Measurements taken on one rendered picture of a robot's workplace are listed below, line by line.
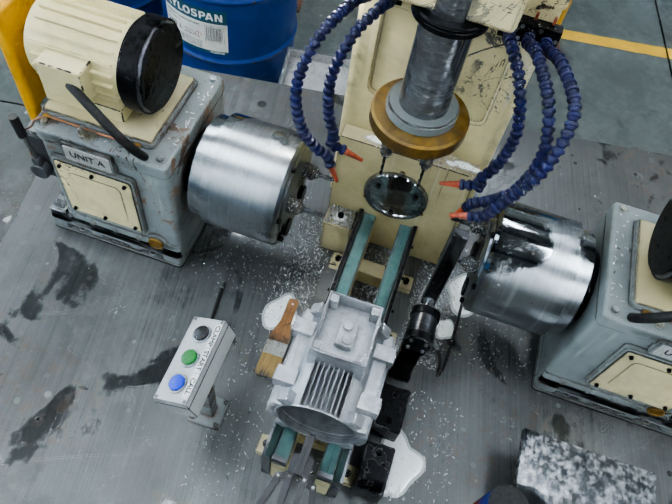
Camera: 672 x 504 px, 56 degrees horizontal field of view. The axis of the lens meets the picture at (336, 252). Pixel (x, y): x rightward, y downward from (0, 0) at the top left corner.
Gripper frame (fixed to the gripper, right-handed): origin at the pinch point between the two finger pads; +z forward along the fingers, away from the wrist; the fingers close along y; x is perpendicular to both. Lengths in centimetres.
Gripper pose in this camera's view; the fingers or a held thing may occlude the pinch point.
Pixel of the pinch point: (304, 455)
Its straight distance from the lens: 114.2
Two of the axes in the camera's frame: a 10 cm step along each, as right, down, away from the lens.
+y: -9.5, -3.1, 0.8
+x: -0.6, 4.2, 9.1
